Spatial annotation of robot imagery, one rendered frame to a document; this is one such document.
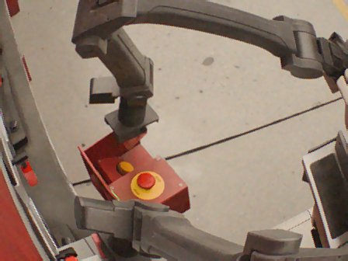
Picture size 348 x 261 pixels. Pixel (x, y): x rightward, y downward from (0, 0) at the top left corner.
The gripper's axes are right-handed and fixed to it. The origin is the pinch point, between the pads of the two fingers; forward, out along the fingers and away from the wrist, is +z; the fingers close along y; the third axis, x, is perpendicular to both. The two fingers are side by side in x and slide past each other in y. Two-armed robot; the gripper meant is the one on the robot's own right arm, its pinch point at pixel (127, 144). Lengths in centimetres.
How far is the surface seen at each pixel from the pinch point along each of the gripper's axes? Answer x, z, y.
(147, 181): 10.4, -0.4, 2.0
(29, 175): 18, -31, 36
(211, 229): -1, 73, -40
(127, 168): 0.4, 7.7, 0.1
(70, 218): 12.4, -1.4, 24.7
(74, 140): -65, 78, -21
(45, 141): -8.9, -2.5, 19.6
